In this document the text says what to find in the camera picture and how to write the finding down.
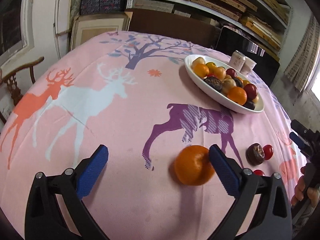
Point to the long white panel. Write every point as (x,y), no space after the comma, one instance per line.
(62,17)

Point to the dark red plum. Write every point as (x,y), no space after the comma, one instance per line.
(231,73)
(250,90)

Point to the pink deer print tablecloth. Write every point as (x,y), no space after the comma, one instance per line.
(125,130)

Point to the large orange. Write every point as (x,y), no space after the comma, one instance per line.
(237,95)
(193,165)

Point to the pink drink can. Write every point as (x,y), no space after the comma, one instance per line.
(237,60)

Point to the yellow green small tangerine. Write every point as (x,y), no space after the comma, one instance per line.
(211,65)

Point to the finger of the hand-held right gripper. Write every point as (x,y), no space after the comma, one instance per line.
(300,127)
(297,140)

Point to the black glossy panel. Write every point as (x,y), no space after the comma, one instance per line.
(240,42)

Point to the white framed glass door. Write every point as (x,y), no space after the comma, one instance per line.
(15,22)

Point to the bright window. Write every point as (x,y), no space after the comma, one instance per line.
(316,90)

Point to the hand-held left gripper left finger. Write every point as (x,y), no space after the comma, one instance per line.
(91,172)

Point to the pink cloth bundle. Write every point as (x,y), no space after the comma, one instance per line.
(231,28)

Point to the pale yellow apple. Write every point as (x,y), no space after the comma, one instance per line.
(220,72)
(228,85)
(199,60)

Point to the stack of yellow wooden boxes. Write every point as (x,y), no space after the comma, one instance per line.
(265,15)

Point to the white oval plate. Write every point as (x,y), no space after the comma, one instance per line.
(220,100)

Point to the white paper cup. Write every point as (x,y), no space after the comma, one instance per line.
(250,65)

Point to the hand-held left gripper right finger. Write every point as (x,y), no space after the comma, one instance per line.
(225,172)

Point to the dark brown board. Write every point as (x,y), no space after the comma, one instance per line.
(170,27)

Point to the hanging brick pattern sheets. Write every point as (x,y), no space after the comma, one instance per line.
(305,55)

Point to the carved wooden chair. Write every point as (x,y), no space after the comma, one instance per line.
(15,85)

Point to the framed picture in cardboard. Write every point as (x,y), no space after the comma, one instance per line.
(100,27)

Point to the stack of blue patterned boxes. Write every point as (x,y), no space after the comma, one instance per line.
(102,0)

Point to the person's right hand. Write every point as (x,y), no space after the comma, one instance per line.
(298,191)

